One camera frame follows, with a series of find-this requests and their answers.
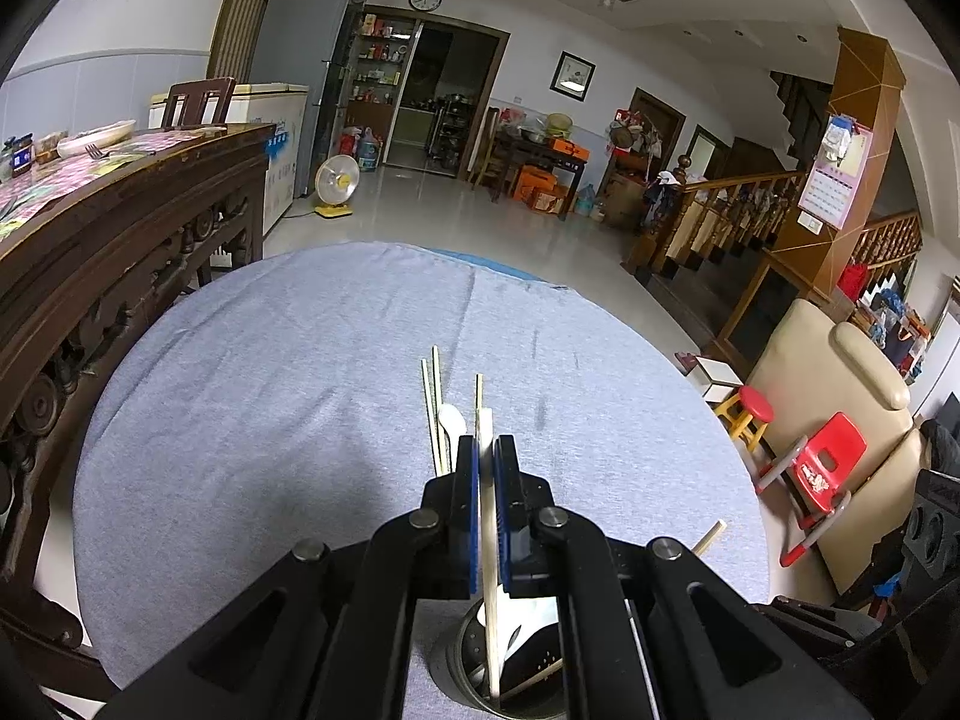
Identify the orange box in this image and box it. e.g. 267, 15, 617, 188
548, 138, 590, 163

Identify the wall calendar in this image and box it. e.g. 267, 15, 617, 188
797, 115, 872, 234

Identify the dark grey utensil holder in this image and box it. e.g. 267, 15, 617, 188
430, 598, 566, 718

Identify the small white stool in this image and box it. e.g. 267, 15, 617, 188
675, 353, 742, 405

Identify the white chest freezer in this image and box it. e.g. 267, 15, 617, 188
128, 83, 306, 259

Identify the small electric fan heater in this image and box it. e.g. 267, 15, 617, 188
314, 154, 361, 220

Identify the beige sofa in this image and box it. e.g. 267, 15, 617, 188
747, 299, 924, 592

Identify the dark side table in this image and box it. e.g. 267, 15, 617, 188
470, 130, 587, 220

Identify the light blue table cloth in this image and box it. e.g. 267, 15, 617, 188
73, 242, 770, 686

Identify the white plastic spoon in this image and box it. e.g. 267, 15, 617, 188
496, 592, 558, 665
438, 403, 467, 473

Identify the dark carved wooden table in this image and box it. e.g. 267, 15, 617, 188
2, 154, 260, 700

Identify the dark wooden chair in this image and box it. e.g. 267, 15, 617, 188
160, 76, 236, 130

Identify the red and yellow stool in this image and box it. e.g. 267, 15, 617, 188
713, 385, 775, 452

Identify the grey refrigerator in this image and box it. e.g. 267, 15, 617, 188
249, 0, 366, 197

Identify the wooden stair railing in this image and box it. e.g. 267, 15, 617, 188
622, 171, 923, 288

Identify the framed wall picture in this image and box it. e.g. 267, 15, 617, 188
550, 50, 596, 103

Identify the red plastic child chair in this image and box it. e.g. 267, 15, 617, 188
755, 411, 867, 567

